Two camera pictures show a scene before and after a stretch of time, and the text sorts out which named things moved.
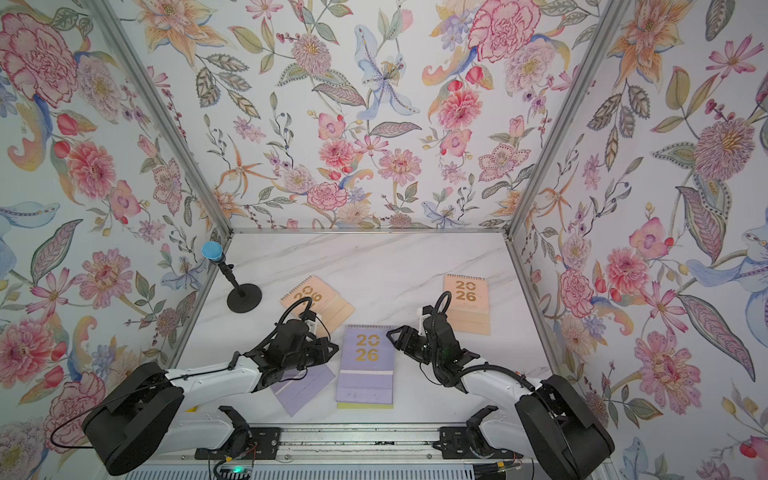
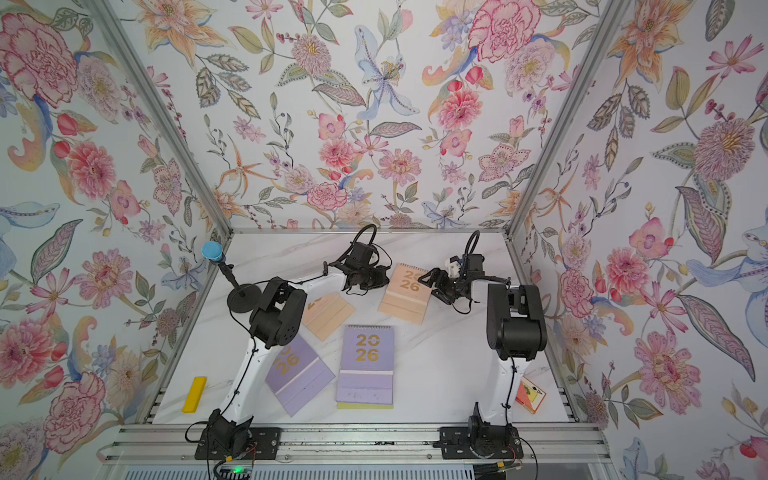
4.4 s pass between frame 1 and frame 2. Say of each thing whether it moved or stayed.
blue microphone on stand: stayed
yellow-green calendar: stayed
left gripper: moved
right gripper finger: moved
